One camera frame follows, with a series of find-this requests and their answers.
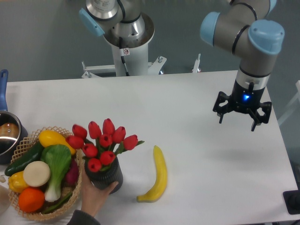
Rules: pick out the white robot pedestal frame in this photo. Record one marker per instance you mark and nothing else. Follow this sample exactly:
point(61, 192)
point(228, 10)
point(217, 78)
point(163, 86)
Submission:
point(128, 62)

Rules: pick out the red tulip bouquet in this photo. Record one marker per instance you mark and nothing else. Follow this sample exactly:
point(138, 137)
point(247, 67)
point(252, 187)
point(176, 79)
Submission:
point(101, 145)

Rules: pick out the person's hand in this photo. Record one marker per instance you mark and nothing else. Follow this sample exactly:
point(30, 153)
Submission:
point(93, 198)

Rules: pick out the orange fruit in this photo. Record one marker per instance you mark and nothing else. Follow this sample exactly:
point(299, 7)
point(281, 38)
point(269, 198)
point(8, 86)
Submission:
point(31, 199)

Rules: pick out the blue handled saucepan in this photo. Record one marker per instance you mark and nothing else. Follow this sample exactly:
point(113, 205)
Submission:
point(12, 132)

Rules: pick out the yellow squash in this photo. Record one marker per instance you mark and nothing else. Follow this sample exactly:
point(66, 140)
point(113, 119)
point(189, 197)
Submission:
point(50, 137)

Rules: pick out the yellow banana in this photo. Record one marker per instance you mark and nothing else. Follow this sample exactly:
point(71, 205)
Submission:
point(155, 193)

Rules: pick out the white round radish slice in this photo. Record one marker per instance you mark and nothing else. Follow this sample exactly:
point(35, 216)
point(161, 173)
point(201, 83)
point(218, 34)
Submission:
point(36, 173)

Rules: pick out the purple red onion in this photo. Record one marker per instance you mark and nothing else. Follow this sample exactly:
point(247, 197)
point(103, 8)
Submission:
point(72, 175)

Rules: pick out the dark green cucumber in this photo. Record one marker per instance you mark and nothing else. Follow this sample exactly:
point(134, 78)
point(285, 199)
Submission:
point(32, 155)

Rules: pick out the black device at table edge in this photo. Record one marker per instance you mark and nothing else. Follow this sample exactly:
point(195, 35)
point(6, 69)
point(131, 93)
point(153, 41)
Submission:
point(292, 201)

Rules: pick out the dark grey ribbed vase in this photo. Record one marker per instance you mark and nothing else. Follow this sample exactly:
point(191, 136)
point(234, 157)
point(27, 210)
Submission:
point(103, 179)

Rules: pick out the dark grey sleeve forearm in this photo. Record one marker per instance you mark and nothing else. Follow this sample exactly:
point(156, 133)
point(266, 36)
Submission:
point(82, 218)

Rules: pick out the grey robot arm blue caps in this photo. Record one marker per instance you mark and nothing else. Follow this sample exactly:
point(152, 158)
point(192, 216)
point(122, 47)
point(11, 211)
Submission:
point(246, 33)

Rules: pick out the yellow bell pepper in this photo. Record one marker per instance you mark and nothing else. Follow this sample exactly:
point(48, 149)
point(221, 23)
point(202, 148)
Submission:
point(17, 183)

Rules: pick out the green chili pepper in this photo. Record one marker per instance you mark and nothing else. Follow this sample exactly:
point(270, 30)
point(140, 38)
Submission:
point(61, 202)

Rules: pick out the green bok choy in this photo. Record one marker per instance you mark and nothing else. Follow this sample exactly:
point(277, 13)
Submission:
point(58, 158)

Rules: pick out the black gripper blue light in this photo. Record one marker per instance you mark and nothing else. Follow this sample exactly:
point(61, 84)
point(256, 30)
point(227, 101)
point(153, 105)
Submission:
point(241, 99)

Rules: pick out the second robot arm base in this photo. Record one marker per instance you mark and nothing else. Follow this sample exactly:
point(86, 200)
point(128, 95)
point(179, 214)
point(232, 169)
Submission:
point(121, 22)

